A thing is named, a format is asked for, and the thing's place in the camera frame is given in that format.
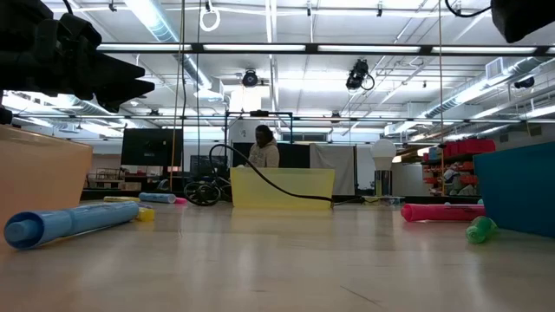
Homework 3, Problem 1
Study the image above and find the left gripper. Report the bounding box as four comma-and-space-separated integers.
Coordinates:
0, 11, 156, 114

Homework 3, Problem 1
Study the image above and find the blue Sharpie highlighter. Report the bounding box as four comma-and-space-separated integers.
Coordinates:
138, 192, 178, 205
3, 200, 140, 251

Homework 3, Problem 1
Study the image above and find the coral red highlighter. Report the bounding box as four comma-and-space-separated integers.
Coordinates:
400, 203, 486, 224

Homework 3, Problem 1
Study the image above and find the green small toy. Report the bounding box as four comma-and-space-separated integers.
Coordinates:
466, 215, 499, 244

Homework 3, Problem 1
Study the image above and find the large black monitor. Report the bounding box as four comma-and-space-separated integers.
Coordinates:
120, 127, 185, 167

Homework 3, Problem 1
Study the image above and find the small dark monitor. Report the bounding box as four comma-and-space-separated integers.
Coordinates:
189, 154, 230, 178

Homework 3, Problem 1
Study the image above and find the orange plastic tray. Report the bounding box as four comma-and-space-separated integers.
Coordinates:
0, 124, 95, 252

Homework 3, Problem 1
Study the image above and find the person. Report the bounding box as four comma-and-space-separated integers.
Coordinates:
247, 124, 281, 169

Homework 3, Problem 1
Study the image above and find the black partition screen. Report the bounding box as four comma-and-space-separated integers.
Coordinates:
232, 142, 311, 169

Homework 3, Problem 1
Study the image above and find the overhead LED light bar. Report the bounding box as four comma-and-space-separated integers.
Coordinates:
97, 42, 555, 55

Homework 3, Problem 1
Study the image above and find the yellow plastic tray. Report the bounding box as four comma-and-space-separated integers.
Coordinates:
229, 166, 336, 212

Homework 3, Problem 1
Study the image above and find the grey hanging cloth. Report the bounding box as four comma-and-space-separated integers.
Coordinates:
310, 144, 357, 196

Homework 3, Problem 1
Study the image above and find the chrome desk lamp with bulb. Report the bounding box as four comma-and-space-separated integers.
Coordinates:
362, 138, 408, 206

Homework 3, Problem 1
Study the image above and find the shelf with red bins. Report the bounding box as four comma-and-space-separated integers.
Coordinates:
421, 138, 497, 197

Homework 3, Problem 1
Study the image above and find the teal plastic tray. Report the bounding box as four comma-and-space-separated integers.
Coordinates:
473, 140, 555, 238

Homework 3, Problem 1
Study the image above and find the silver ventilation duct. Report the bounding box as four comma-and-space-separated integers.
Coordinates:
123, 0, 213, 90

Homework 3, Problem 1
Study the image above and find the white hanging ring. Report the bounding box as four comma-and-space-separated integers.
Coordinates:
199, 6, 222, 33

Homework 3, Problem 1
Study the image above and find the round black overhead camera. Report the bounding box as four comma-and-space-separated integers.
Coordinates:
241, 68, 260, 88

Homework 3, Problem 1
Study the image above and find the black lamp cable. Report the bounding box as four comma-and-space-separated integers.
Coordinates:
182, 143, 365, 208

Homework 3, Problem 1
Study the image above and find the black camera with cable loop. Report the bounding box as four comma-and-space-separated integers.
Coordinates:
345, 59, 376, 92

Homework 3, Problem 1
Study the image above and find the black aluminium table frame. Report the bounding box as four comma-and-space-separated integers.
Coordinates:
80, 189, 485, 205

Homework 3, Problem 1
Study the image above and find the small black ceiling camera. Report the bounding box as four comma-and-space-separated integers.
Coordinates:
513, 75, 537, 90

